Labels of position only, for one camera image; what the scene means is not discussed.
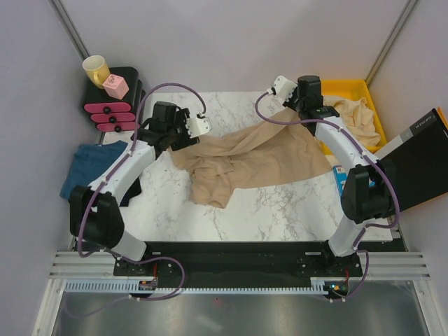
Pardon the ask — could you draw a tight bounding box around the tan beige t shirt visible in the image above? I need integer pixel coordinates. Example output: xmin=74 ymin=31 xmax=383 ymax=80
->
xmin=170 ymin=108 xmax=331 ymax=209

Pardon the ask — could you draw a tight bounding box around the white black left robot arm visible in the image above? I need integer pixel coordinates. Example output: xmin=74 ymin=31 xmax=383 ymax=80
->
xmin=69 ymin=101 xmax=211 ymax=275

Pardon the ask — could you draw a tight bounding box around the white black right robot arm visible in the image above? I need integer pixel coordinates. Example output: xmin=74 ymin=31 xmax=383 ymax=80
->
xmin=273 ymin=76 xmax=400 ymax=276

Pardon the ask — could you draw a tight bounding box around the yellow plastic bin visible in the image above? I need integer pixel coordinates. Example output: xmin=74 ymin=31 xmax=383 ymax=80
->
xmin=322 ymin=79 xmax=387 ymax=153

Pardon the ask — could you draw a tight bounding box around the black pink drawer unit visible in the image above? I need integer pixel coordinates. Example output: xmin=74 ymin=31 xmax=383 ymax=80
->
xmin=81 ymin=66 xmax=146 ymax=133

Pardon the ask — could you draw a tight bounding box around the cream yellow t shirt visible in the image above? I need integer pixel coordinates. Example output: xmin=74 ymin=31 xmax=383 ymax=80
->
xmin=324 ymin=96 xmax=381 ymax=147

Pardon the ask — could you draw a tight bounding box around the pink cube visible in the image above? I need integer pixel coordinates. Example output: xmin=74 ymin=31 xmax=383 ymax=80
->
xmin=102 ymin=73 xmax=129 ymax=100

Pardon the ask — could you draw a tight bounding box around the blue white booklet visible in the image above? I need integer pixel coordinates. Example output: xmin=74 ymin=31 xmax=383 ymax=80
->
xmin=332 ymin=164 xmax=347 ymax=201

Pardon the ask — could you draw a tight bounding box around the blue folded t shirt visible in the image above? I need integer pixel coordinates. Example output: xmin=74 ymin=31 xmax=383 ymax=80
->
xmin=59 ymin=141 xmax=127 ymax=200

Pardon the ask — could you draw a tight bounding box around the yellow mug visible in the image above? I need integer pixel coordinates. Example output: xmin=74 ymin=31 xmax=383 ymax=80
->
xmin=82 ymin=55 xmax=111 ymax=89

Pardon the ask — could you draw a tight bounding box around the black clip file binder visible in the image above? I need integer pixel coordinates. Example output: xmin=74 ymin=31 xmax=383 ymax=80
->
xmin=376 ymin=108 xmax=448 ymax=211

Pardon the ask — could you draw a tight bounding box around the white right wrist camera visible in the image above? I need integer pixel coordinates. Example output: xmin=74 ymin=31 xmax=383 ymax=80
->
xmin=267 ymin=75 xmax=298 ymax=102

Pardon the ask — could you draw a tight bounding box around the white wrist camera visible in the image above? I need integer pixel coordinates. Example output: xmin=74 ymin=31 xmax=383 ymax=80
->
xmin=185 ymin=117 xmax=211 ymax=139
xmin=267 ymin=75 xmax=298 ymax=102

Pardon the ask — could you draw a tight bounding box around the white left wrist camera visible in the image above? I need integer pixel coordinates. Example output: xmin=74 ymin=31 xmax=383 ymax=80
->
xmin=185 ymin=117 xmax=211 ymax=139

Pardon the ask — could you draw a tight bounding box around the left aluminium corner post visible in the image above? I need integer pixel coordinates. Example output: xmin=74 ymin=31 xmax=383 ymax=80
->
xmin=48 ymin=0 xmax=90 ymax=60

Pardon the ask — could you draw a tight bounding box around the aluminium corner post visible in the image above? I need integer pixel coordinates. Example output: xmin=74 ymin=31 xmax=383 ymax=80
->
xmin=365 ymin=0 xmax=421 ymax=87
xmin=48 ymin=0 xmax=90 ymax=60

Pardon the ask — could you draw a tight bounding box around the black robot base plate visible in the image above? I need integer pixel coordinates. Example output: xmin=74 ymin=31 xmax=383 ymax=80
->
xmin=113 ymin=241 xmax=362 ymax=289

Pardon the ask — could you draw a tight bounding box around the right aluminium corner post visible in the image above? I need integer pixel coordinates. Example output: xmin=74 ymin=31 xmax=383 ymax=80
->
xmin=365 ymin=0 xmax=421 ymax=87

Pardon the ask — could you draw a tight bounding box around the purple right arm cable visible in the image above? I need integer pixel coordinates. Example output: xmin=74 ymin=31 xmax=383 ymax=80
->
xmin=255 ymin=91 xmax=401 ymax=302

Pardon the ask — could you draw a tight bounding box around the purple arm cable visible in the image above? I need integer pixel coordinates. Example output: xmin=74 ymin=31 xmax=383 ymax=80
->
xmin=255 ymin=91 xmax=401 ymax=302
xmin=62 ymin=83 xmax=207 ymax=319

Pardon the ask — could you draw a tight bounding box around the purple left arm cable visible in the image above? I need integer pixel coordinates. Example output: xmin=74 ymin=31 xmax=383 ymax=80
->
xmin=62 ymin=83 xmax=207 ymax=319

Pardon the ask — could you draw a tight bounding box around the white slotted cable duct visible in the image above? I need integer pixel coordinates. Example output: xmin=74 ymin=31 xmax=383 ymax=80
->
xmin=64 ymin=278 xmax=347 ymax=295

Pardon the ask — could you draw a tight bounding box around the aluminium frame rail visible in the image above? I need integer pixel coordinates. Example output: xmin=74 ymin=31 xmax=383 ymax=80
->
xmin=50 ymin=252 xmax=430 ymax=280

